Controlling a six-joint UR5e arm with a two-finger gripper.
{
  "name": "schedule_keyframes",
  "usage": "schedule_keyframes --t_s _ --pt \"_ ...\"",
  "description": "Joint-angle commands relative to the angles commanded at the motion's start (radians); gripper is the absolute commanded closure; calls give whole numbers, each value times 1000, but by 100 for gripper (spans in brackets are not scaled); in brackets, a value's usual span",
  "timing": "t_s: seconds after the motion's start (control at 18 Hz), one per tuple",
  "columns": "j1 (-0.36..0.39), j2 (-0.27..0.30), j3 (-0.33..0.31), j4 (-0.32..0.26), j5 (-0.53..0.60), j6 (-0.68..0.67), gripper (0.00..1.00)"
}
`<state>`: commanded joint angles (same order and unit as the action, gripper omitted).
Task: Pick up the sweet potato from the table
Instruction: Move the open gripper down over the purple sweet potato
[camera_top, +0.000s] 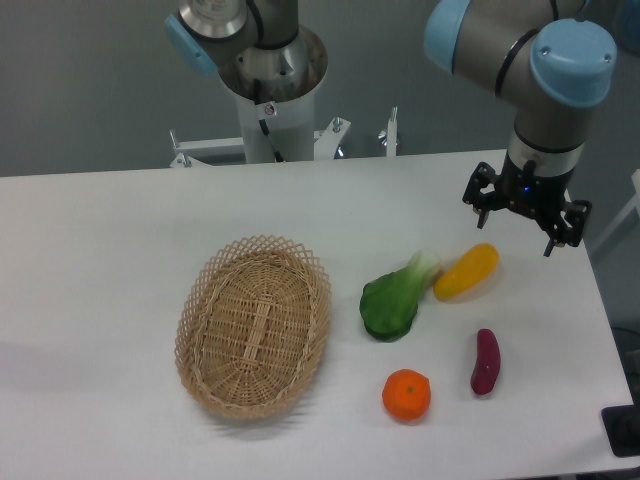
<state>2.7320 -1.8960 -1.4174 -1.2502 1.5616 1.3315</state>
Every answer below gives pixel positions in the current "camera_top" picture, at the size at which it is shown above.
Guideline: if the purple sweet potato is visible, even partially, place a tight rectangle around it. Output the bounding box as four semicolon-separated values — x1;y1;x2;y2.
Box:
470;328;501;396

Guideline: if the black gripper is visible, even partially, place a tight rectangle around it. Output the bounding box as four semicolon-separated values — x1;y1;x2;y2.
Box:
462;154;592;257

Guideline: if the white metal clamp frame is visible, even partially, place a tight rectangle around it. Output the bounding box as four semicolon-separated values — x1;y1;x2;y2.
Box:
169;106;400;168

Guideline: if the black cable on pedestal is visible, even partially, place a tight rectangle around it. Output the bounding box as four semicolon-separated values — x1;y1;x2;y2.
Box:
252;79;286;164

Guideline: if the white frame at right edge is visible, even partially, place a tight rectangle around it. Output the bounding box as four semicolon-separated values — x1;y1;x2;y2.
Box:
590;170;639;264

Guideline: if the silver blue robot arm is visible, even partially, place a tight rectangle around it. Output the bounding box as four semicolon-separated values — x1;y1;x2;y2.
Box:
165;1;617;248

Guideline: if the orange mandarin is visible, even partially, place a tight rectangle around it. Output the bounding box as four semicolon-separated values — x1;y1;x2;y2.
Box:
381;369;431;422

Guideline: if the black device at table edge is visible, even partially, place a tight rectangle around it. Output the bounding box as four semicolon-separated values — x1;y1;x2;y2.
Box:
601;405;639;458

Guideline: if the woven wicker basket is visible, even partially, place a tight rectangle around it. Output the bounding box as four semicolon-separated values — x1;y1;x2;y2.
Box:
174;235;332;420

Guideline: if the yellow mango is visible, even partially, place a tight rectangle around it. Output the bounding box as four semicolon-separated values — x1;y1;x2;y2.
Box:
433;243;500;301

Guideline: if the green bok choy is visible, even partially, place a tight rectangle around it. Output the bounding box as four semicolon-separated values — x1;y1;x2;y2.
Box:
359;249;441;342

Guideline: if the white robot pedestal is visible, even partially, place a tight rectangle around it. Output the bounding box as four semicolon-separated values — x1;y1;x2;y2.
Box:
217;24;330;164

